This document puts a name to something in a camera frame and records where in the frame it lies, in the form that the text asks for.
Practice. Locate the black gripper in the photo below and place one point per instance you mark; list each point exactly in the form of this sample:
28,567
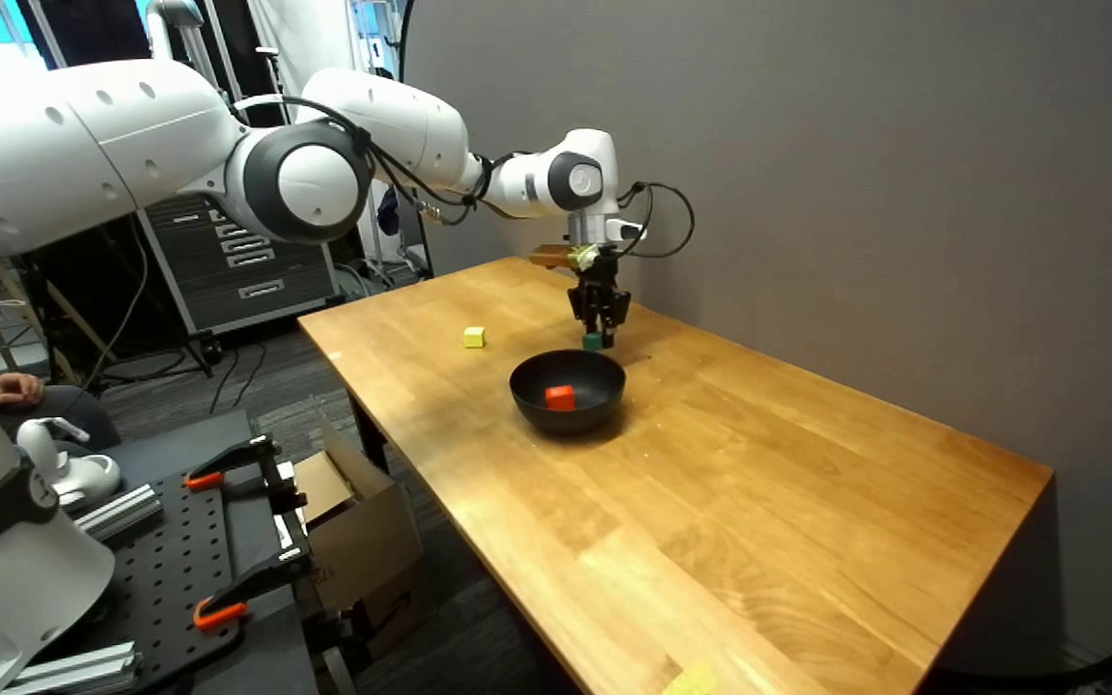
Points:
599,300

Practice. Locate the green block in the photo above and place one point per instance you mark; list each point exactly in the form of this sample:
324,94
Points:
592,345

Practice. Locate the orange block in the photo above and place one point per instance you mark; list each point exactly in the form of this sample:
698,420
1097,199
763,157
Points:
563,398

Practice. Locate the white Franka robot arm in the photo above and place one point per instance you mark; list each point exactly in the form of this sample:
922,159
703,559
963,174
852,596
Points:
68,141

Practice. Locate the black bowl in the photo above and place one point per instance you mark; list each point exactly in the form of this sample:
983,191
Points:
581,420

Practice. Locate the bare person hand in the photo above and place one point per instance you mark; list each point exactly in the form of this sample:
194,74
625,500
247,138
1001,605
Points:
15,388

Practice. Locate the yellow block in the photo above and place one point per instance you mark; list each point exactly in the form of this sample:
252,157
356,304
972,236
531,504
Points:
472,338

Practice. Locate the brown cardboard box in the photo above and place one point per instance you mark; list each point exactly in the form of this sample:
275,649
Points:
356,526

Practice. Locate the black perforated mounting board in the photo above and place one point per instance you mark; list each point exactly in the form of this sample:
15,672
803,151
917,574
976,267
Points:
171,567

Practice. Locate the dark trouser leg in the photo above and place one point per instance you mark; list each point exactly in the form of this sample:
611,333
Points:
81,416

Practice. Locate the white VR controller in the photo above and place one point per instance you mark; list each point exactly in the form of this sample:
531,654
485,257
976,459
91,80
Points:
81,482

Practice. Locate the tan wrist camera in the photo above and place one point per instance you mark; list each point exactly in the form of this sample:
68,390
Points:
585,257

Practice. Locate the aluminium extrusion rail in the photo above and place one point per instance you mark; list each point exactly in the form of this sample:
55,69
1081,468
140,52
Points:
119,510
75,666

